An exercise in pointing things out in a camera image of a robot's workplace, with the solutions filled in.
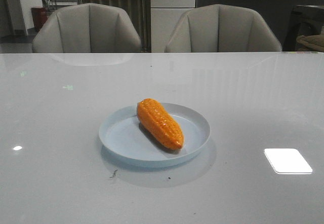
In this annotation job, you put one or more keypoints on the red trash bin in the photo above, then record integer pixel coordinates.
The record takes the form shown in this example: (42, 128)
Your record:
(39, 16)

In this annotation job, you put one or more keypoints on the barrier post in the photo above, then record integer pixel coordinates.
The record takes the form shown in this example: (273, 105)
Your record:
(144, 26)

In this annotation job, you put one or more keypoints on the light blue round plate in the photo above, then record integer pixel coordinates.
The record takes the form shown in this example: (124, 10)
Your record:
(127, 140)

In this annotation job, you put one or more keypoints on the white cabinet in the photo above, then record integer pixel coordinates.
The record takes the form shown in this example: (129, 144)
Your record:
(164, 16)

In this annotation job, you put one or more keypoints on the beige upholstered chair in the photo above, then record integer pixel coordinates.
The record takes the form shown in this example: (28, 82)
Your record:
(222, 28)
(87, 28)

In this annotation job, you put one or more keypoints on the left beige upholstered chair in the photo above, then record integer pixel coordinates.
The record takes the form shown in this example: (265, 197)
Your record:
(87, 28)

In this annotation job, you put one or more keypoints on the tan cushion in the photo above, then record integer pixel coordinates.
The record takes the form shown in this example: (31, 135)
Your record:
(310, 43)

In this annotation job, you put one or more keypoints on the grey counter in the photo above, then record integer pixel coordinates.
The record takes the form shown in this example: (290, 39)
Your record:
(276, 13)

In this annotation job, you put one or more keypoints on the right beige upholstered chair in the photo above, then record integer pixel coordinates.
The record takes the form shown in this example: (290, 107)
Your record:
(222, 28)

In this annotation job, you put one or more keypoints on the orange toy corn cob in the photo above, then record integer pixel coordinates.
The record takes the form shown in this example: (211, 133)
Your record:
(160, 124)

